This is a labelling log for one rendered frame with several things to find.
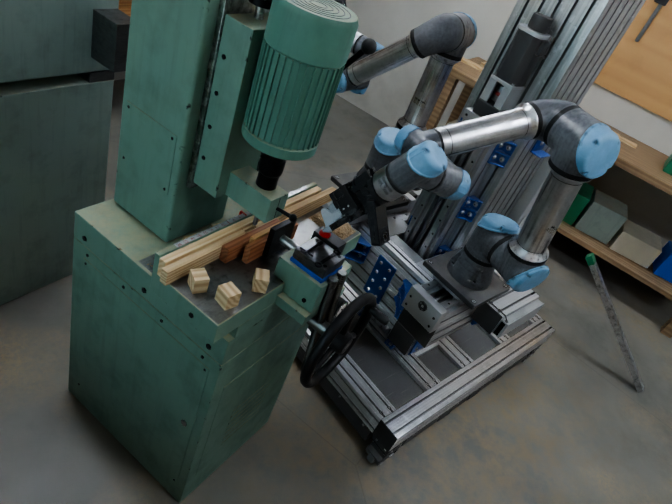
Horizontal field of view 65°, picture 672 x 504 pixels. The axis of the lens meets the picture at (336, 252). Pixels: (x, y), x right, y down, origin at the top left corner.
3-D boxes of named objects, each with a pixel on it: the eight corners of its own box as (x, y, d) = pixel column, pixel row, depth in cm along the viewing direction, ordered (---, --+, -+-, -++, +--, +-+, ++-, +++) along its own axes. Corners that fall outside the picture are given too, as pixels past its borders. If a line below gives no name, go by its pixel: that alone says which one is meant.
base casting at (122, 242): (220, 367, 129) (227, 343, 123) (71, 237, 146) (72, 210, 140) (324, 291, 163) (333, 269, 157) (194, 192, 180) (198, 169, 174)
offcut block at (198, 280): (201, 280, 122) (204, 267, 120) (206, 292, 120) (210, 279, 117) (187, 281, 120) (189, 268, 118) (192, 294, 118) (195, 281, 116)
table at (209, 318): (243, 372, 114) (249, 354, 110) (148, 289, 123) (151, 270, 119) (380, 265, 160) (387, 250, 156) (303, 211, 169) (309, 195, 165)
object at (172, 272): (165, 286, 117) (167, 273, 115) (159, 281, 118) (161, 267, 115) (333, 199, 168) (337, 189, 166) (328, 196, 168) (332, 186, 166)
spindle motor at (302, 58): (283, 170, 113) (328, 24, 95) (224, 129, 118) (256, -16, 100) (329, 152, 126) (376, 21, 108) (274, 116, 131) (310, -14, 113)
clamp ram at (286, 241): (283, 271, 133) (293, 244, 128) (261, 254, 135) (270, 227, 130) (304, 258, 140) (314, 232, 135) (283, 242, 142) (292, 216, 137)
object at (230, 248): (225, 263, 129) (228, 250, 126) (218, 258, 130) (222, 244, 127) (278, 235, 145) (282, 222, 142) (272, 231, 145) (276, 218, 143)
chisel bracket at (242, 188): (263, 229, 130) (271, 201, 125) (222, 198, 135) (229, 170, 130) (281, 219, 136) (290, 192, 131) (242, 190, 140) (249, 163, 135)
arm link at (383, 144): (359, 161, 190) (372, 128, 182) (377, 153, 201) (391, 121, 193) (386, 179, 187) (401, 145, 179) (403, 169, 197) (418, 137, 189)
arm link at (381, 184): (413, 189, 118) (396, 199, 112) (398, 197, 121) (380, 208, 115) (396, 159, 118) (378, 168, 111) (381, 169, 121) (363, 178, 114)
